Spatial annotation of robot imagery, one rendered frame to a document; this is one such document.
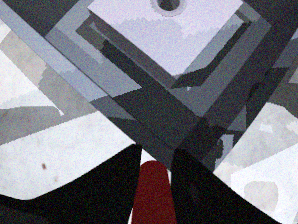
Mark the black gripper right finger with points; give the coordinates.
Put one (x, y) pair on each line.
(201, 198)

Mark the dark red peg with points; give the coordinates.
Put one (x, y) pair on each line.
(153, 202)

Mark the pale lavender square plate with hole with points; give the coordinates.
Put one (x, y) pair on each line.
(164, 36)

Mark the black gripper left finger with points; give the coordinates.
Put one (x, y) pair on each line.
(101, 196)

